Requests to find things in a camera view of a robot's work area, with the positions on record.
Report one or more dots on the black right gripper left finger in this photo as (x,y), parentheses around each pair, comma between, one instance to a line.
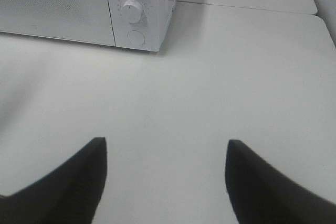
(69,194)

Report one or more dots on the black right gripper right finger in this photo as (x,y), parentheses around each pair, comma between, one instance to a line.
(259,193)

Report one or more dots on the round door release button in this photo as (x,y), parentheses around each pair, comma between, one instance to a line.
(136,38)

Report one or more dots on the white microwave door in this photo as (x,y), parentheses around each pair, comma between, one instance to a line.
(76,20)

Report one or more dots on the white timer knob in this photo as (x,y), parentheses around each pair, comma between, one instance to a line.
(132,11)

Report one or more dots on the white microwave oven body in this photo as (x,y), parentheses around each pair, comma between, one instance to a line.
(153,25)

